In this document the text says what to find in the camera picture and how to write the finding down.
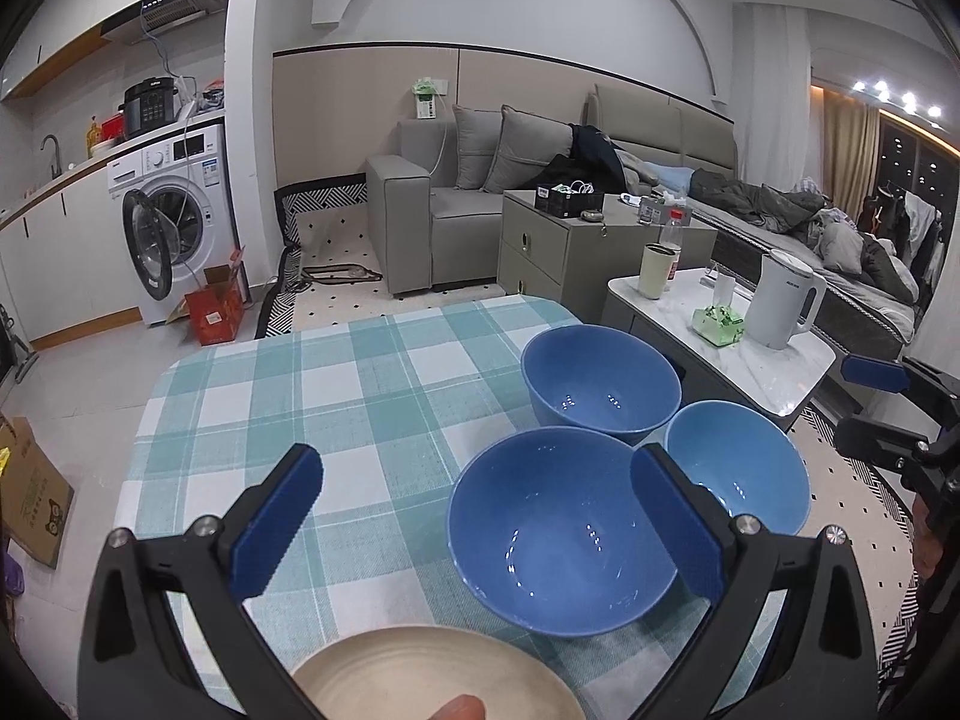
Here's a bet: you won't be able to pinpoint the floor mop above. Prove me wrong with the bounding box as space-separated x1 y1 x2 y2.
0 304 38 391

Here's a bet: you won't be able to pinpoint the white washing machine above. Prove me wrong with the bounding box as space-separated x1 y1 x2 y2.
105 122 237 327

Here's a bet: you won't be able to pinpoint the teal checked tablecloth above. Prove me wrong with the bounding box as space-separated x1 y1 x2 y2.
116 296 721 720

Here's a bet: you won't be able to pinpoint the grey sofa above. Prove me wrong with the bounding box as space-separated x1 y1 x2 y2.
366 82 920 361

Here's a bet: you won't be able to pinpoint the marble coffee table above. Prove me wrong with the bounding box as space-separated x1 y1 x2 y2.
604 268 837 436

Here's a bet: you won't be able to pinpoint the small light blue bowl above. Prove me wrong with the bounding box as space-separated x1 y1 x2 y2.
665 400 811 537

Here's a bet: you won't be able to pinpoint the plastic bottle with red cap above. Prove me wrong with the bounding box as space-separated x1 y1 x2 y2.
660 208 689 282

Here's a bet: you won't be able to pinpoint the black box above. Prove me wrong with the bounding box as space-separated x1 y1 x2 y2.
534 184 607 220

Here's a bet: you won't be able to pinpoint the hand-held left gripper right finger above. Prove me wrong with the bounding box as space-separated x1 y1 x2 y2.
630 444 882 720

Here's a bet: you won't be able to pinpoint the dark jacket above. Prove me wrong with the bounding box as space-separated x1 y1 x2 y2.
529 122 627 196

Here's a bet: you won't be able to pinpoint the person's right hand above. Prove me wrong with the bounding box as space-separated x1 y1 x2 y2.
913 529 947 593

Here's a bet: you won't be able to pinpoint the white wall cabinet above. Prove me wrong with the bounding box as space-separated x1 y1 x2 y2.
0 0 248 98

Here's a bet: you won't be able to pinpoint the grey sofa cushion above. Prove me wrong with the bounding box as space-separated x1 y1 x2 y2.
480 106 575 196
452 105 505 192

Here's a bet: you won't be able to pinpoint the hanging clothes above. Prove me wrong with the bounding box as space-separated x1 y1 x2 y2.
862 180 946 301

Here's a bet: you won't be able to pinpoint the dark metal frame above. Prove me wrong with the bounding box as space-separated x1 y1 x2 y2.
302 262 382 284

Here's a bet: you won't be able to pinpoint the white kitchen counter cabinet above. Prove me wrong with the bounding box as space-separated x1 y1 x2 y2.
0 142 143 350

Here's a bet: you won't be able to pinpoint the black pressure cooker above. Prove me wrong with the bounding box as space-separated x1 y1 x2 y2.
122 77 181 140

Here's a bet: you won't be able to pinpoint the large beige plate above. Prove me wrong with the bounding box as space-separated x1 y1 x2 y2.
291 628 584 720

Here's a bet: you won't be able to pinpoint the brown cardboard box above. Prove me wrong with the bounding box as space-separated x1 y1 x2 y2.
0 416 76 569

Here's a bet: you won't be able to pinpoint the red cardboard box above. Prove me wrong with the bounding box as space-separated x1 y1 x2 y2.
166 244 252 346

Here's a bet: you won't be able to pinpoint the grey drawer cabinet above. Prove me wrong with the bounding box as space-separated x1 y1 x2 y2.
497 190 717 316

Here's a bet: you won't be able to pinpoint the white electric kettle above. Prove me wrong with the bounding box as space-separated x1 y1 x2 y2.
745 250 828 351

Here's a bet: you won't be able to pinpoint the white sheer curtain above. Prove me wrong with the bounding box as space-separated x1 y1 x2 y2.
731 4 815 188

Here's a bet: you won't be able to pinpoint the light blue cloth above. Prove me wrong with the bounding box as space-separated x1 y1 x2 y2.
649 161 695 192

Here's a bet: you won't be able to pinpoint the dark olive coat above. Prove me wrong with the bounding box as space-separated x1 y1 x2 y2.
690 169 826 233

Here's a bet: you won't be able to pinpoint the white and green wall device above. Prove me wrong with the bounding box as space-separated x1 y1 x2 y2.
411 77 451 121

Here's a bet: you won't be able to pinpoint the person's left hand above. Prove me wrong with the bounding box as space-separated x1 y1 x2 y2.
433 694 488 720

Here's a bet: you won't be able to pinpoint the beige tumbler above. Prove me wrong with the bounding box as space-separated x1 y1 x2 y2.
637 242 680 301

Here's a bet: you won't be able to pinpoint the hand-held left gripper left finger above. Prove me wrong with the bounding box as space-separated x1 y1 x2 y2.
75 444 325 720

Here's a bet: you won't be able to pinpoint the large blue bowl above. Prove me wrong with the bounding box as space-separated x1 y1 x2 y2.
448 426 680 637
521 325 683 445

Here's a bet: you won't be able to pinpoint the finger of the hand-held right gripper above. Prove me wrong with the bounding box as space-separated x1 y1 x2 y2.
836 416 960 496
840 355 960 421

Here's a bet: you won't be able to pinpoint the range hood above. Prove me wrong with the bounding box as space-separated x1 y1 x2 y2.
101 0 233 42

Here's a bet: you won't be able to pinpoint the beige curtain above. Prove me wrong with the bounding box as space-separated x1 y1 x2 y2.
821 97 882 200

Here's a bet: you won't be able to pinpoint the green tissue pack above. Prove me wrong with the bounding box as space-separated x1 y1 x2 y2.
690 302 747 347

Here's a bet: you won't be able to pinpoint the grey clothes pile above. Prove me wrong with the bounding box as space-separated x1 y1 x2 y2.
810 206 920 301

